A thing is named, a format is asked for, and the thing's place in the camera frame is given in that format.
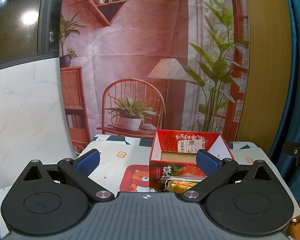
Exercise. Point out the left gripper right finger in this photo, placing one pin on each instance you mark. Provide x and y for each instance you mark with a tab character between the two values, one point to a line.
217	171

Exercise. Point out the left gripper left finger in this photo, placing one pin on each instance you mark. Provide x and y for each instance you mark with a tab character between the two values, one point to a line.
77	173

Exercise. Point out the orange floral quilted pouch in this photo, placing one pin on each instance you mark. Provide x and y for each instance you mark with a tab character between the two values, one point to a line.
180	185

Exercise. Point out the printed living room backdrop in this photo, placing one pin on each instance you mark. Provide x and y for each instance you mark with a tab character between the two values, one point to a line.
130	67

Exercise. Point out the red strawberry cardboard box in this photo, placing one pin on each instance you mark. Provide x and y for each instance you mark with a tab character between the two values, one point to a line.
173	154

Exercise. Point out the cartoon bear tablecloth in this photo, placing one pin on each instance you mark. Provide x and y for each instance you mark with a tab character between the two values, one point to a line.
121	154

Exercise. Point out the dark glass window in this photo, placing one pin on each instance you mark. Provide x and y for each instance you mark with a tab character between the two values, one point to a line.
29	31

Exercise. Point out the wooden wall panel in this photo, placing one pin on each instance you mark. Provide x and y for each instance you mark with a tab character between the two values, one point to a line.
270	56

